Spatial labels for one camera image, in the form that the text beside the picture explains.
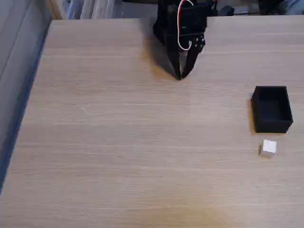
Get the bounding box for white cube block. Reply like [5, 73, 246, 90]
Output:
[258, 139, 278, 158]

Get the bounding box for black open box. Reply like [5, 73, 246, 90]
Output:
[251, 85, 294, 133]

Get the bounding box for dark blue object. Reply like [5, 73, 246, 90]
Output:
[218, 6, 235, 17]

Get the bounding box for white stacked panels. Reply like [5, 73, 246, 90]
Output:
[66, 0, 123, 19]

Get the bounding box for person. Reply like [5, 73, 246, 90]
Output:
[258, 0, 304, 16]

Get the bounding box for white and red cable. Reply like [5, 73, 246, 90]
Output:
[177, 0, 194, 51]

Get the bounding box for light wooden post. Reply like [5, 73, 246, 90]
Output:
[46, 0, 64, 20]

